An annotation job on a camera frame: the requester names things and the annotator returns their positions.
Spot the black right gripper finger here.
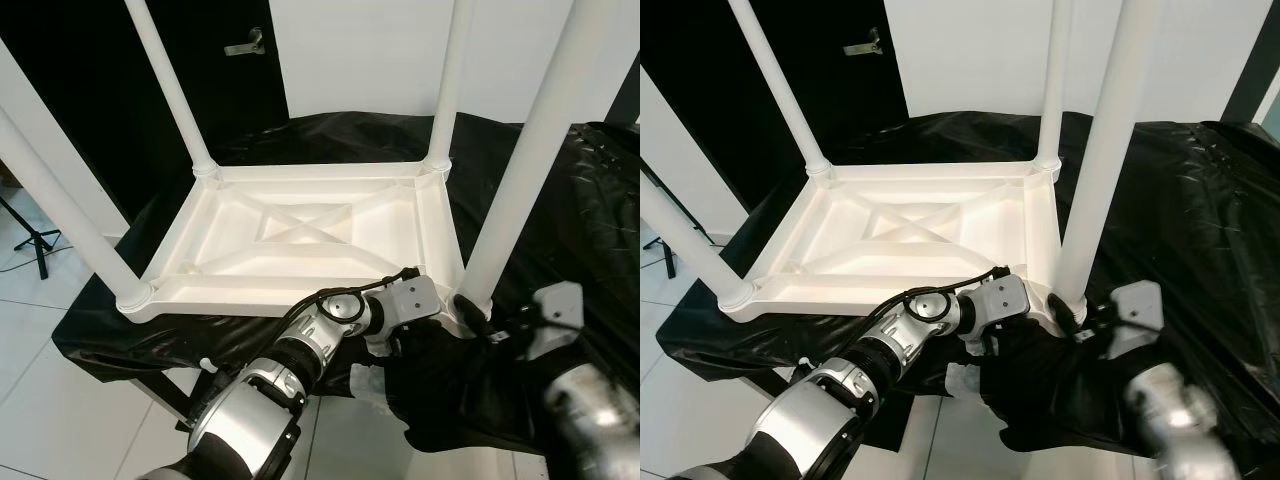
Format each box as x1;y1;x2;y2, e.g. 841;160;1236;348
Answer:
453;293;497;338
1047;292;1087;334

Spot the black plastic cover sheet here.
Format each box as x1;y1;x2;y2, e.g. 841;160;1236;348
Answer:
658;108;1280;471
52;108;640;451

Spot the black tripod stand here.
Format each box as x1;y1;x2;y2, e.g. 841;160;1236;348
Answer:
0;195;61;279
640;160;716;279

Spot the black door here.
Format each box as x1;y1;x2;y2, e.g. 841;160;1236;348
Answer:
640;0;909;211
0;0;291;216

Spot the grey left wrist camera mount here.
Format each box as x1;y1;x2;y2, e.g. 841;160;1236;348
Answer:
375;275;441;341
962;275;1031;336

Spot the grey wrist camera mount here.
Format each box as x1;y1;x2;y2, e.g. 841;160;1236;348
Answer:
525;283;583;359
1110;280;1166;351
962;275;1031;336
375;275;441;341

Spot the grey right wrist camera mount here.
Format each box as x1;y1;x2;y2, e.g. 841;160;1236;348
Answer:
1110;280;1166;351
525;283;583;359

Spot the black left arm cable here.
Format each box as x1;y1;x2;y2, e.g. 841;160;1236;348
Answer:
860;265;1009;341
270;265;421;341

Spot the black wall pillar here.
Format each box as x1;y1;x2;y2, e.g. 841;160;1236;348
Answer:
1230;55;1280;126
615;65;640;126

